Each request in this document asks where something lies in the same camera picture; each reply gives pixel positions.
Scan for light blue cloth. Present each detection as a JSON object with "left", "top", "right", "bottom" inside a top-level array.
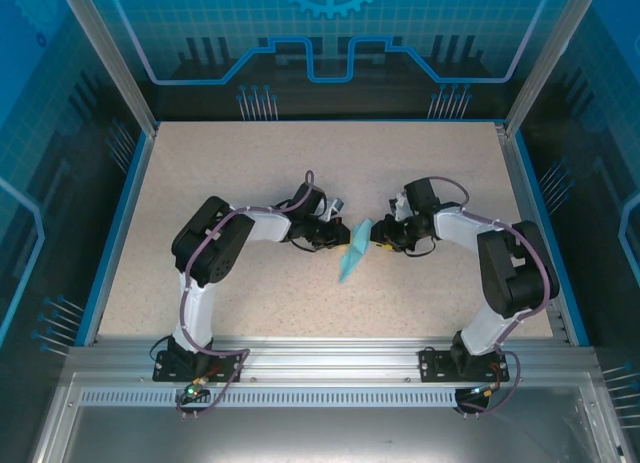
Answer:
[{"left": 337, "top": 216, "right": 376, "bottom": 285}]

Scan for blue table edge strip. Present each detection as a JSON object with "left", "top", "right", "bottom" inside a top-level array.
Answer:
[
  {"left": 514, "top": 132, "right": 592, "bottom": 347},
  {"left": 82, "top": 131, "right": 154, "bottom": 347}
]

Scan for grey metal tray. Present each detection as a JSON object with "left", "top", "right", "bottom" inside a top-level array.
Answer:
[{"left": 29, "top": 372, "right": 631, "bottom": 463}]

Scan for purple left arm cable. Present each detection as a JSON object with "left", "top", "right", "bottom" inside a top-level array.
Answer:
[{"left": 177, "top": 169, "right": 317, "bottom": 420}]

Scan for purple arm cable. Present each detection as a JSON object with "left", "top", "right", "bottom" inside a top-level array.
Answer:
[
  {"left": 422, "top": 176, "right": 560, "bottom": 420},
  {"left": 177, "top": 169, "right": 317, "bottom": 420}
]

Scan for aluminium table edge rail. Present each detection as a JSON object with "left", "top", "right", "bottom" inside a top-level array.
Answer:
[{"left": 67, "top": 334, "right": 601, "bottom": 387}]

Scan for aluminium side rail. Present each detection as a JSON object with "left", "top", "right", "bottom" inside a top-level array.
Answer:
[{"left": 493, "top": 121, "right": 572, "bottom": 345}]

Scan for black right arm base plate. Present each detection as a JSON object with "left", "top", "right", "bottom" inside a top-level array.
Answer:
[{"left": 418, "top": 346, "right": 512, "bottom": 384}]

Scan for slotted aluminium cable duct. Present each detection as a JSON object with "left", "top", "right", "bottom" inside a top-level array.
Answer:
[{"left": 78, "top": 388, "right": 469, "bottom": 408}]

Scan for cable connector with green light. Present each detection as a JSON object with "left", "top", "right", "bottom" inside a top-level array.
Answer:
[
  {"left": 182, "top": 377, "right": 211, "bottom": 402},
  {"left": 467, "top": 380, "right": 504, "bottom": 399}
]

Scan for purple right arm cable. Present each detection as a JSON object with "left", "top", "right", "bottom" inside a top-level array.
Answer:
[{"left": 422, "top": 176, "right": 560, "bottom": 420}]

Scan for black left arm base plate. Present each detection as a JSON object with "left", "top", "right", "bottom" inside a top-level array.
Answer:
[{"left": 152, "top": 349, "right": 246, "bottom": 384}]

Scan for aluminium frame post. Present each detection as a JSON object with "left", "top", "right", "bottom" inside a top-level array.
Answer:
[
  {"left": 55, "top": 0, "right": 160, "bottom": 137},
  {"left": 503, "top": 0, "right": 604, "bottom": 137}
]

